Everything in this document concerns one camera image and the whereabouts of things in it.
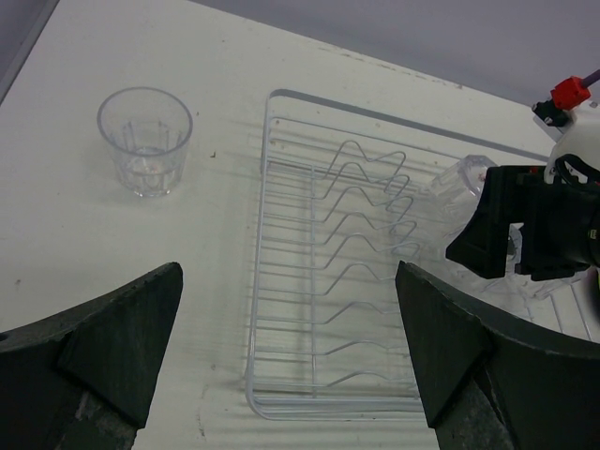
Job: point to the clear plastic dish tray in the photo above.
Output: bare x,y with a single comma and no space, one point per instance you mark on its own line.
565,304

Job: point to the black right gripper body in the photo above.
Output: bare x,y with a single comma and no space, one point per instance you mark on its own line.
560,225

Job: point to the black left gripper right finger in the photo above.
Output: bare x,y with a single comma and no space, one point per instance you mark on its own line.
490,380

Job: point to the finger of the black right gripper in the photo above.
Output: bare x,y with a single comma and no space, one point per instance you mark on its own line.
482,245

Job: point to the clear glass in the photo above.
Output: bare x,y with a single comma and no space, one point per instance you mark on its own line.
146,131
457,190

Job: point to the white wire plate rack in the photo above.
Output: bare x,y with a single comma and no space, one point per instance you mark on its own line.
343,200

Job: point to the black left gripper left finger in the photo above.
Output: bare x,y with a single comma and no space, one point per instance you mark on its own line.
84,378

